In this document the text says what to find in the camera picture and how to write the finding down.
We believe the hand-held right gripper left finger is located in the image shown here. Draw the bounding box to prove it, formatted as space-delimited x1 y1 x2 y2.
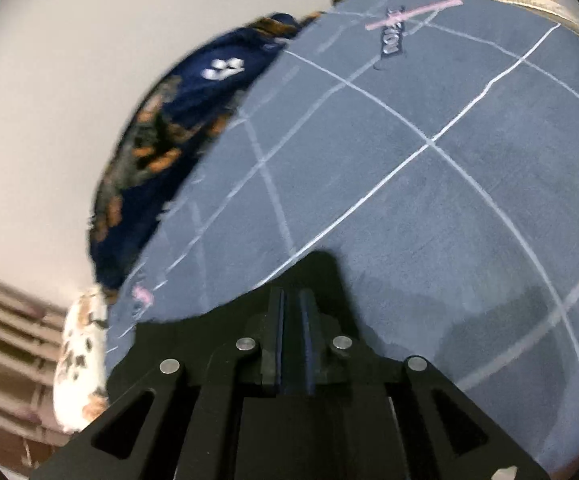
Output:
32 287 286 480

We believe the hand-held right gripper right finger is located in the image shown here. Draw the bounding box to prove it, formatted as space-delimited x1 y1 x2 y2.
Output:
300 290 551 480

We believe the blue grid bed sheet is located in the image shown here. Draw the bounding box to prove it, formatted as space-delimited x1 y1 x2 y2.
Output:
92 0 579 480

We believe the white floral pillow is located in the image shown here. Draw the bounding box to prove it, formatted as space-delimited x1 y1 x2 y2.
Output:
53 285 112 433

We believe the navy dog print blanket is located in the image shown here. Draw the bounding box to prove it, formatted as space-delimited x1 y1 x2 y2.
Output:
86 12 325 291

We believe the beige striped curtain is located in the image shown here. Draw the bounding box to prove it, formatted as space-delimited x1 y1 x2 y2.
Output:
0 265 75 476

